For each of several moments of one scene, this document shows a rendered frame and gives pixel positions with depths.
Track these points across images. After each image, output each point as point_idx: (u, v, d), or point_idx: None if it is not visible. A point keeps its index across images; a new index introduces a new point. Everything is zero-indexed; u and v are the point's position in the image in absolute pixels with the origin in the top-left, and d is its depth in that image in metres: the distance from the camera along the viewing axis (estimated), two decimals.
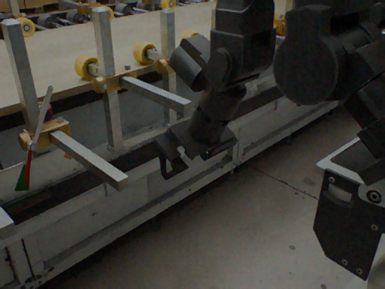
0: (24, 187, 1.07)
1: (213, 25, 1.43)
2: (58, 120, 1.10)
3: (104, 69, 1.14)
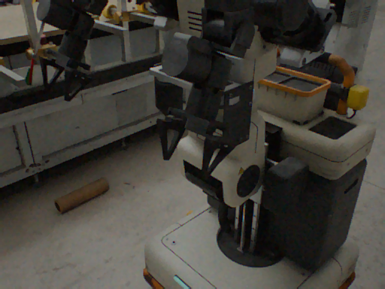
0: (29, 83, 1.78)
1: None
2: (50, 43, 1.81)
3: None
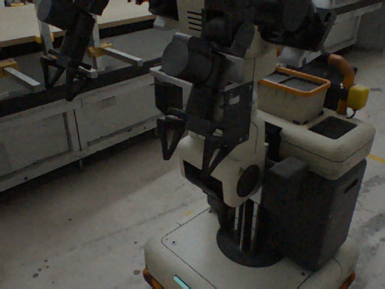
0: None
1: None
2: None
3: None
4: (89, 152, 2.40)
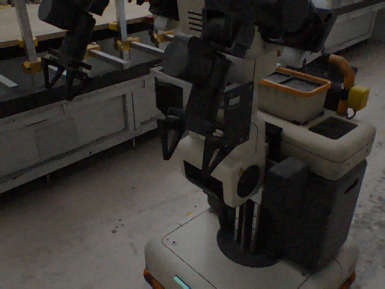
0: None
1: None
2: None
3: None
4: (141, 132, 2.64)
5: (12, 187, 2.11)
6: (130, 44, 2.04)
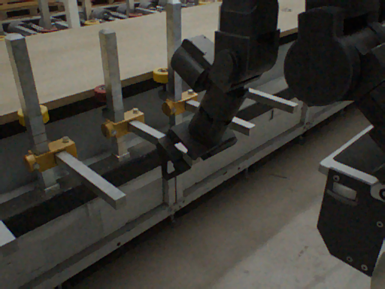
0: None
1: None
2: None
3: None
4: (183, 204, 1.96)
5: None
6: (186, 105, 1.35)
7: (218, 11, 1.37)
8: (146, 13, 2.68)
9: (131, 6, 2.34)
